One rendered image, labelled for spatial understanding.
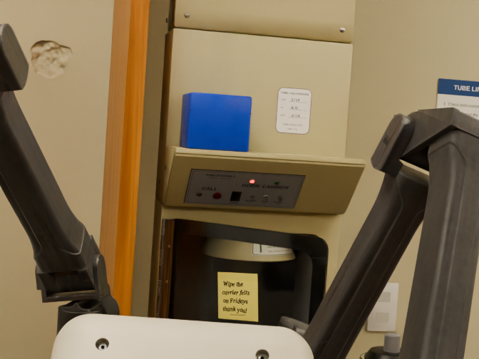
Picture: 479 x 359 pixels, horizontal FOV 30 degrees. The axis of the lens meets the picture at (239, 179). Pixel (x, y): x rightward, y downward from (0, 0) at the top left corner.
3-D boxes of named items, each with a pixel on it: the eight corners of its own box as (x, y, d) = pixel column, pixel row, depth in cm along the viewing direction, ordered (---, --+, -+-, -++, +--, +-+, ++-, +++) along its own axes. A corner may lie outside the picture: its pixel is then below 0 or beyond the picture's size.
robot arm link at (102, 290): (33, 261, 117) (96, 256, 116) (62, 250, 128) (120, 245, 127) (42, 351, 117) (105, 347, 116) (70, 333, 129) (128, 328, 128)
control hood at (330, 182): (160, 204, 153) (164, 145, 152) (341, 213, 159) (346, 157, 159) (169, 211, 141) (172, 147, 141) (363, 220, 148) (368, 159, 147)
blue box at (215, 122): (179, 147, 152) (182, 93, 151) (237, 150, 154) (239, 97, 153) (187, 148, 142) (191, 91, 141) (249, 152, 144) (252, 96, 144)
